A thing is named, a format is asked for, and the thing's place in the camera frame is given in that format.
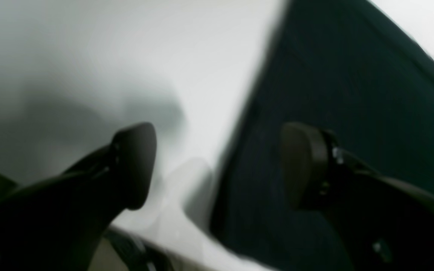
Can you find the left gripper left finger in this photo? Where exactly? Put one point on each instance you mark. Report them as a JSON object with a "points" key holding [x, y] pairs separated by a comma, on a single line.
{"points": [[57, 224]]}

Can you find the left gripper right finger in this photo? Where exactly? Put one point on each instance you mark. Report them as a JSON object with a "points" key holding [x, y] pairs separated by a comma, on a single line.
{"points": [[385, 224]]}

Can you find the black T-shirt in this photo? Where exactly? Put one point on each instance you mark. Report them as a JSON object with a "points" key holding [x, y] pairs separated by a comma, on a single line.
{"points": [[340, 65]]}

